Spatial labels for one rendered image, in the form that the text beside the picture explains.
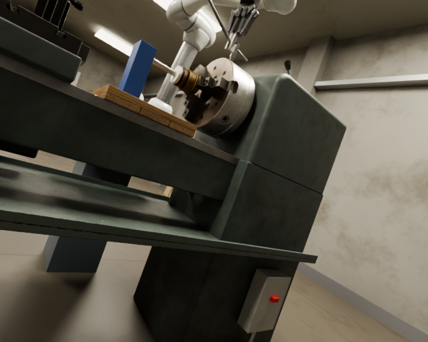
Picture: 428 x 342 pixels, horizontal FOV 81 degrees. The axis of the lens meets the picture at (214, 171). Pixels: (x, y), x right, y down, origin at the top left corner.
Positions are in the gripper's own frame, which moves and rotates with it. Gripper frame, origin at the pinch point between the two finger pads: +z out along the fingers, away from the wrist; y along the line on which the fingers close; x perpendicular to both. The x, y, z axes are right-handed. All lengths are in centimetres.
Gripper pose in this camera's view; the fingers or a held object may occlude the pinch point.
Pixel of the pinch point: (232, 43)
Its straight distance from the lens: 116.7
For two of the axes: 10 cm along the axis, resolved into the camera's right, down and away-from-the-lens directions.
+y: 7.2, 3.6, -5.9
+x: 5.6, 1.8, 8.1
